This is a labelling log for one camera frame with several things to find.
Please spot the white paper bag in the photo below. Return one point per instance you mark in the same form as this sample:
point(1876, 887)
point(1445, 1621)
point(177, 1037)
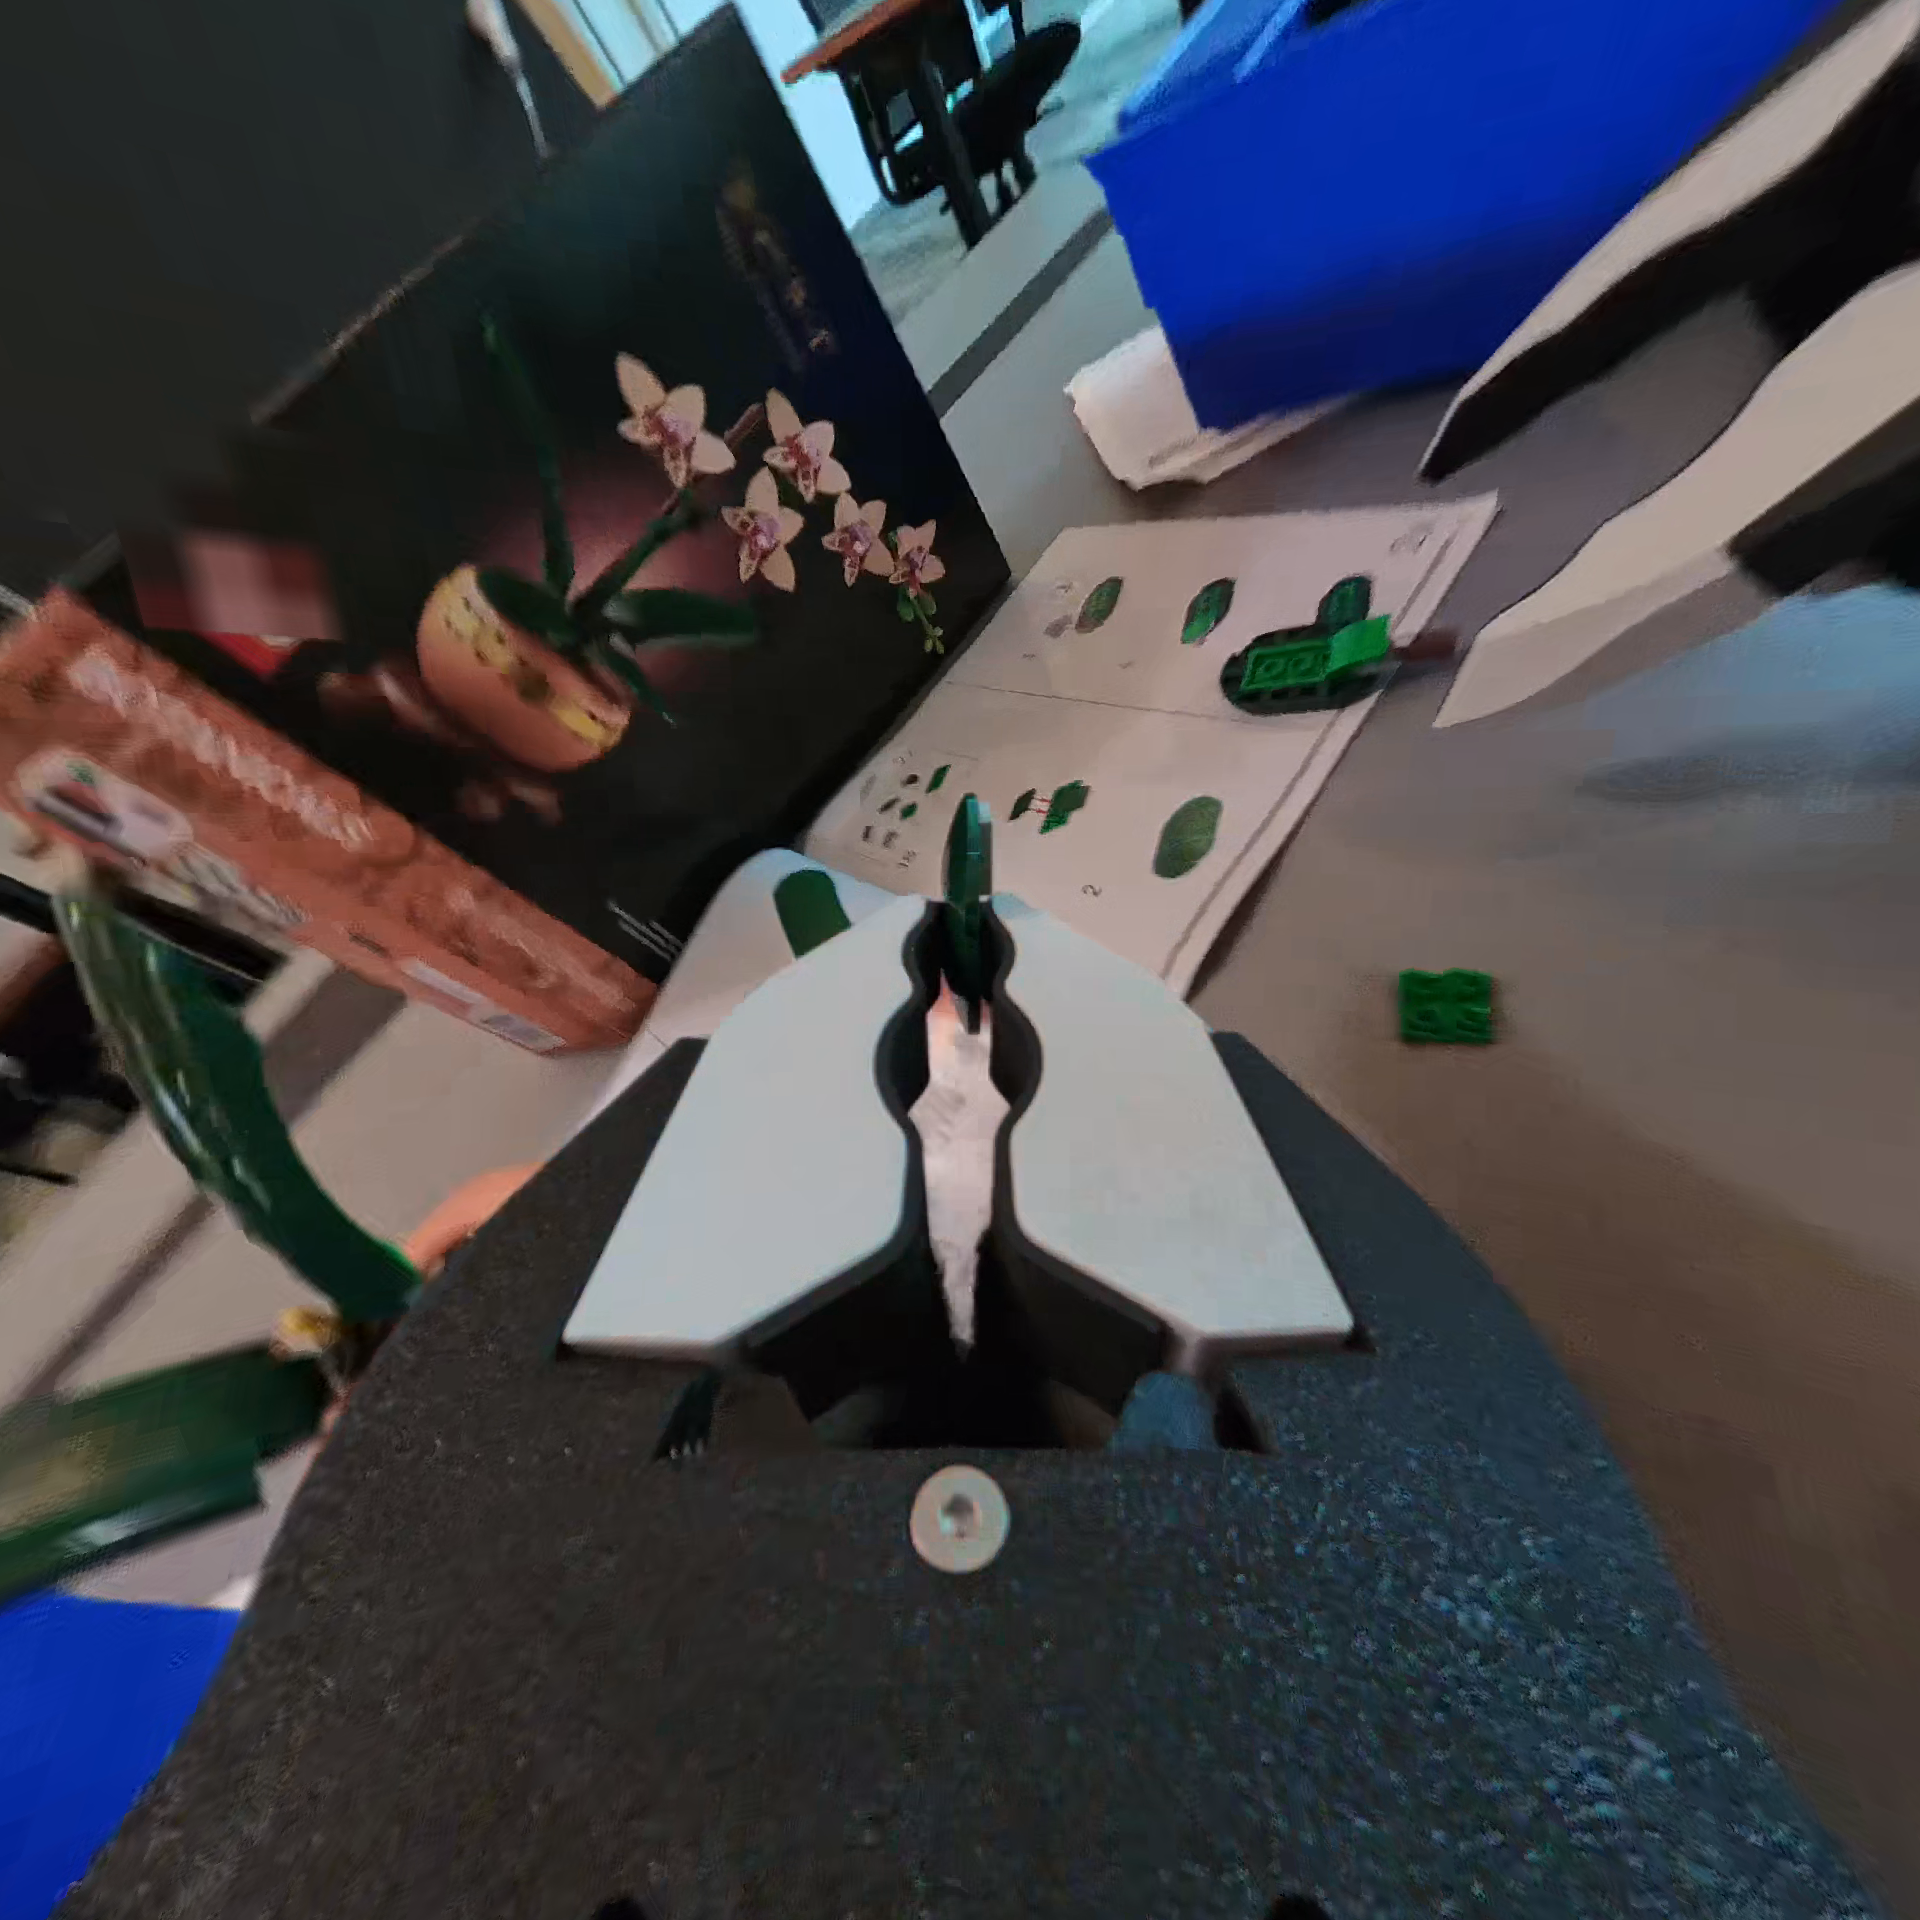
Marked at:
point(1141, 420)

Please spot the black orchid picture box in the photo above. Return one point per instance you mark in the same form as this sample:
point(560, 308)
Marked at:
point(448, 449)

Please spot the blue plastic tray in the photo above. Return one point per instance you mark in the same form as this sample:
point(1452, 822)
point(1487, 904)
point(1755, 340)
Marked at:
point(87, 1758)

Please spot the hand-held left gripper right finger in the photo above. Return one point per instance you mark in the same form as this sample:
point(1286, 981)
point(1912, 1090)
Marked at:
point(1154, 1169)

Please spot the brown printed carton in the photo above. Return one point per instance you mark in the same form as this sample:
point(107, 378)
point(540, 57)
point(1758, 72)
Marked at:
point(302, 840)

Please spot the blue plastic bin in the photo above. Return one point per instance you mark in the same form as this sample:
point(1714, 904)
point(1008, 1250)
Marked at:
point(1351, 225)

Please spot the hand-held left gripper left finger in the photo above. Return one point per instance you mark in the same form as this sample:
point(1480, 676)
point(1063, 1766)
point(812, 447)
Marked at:
point(748, 1169)

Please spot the black office chair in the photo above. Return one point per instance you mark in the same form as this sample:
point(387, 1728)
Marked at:
point(1019, 106)

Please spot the green brick leaf assembly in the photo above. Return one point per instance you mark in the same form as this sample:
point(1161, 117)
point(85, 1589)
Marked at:
point(1290, 669)

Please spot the open instruction booklet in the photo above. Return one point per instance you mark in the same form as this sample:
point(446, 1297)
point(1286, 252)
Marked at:
point(1123, 722)

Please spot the brick orchid plant model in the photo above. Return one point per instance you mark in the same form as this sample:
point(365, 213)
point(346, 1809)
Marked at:
point(224, 1111)

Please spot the bright green brick plate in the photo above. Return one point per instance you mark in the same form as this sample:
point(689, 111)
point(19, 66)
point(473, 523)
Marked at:
point(1446, 1007)

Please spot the dark green brick leaf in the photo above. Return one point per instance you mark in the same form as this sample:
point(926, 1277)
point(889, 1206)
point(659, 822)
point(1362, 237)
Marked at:
point(967, 900)

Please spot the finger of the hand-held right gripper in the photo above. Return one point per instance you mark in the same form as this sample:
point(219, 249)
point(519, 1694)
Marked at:
point(1652, 585)
point(1680, 240)

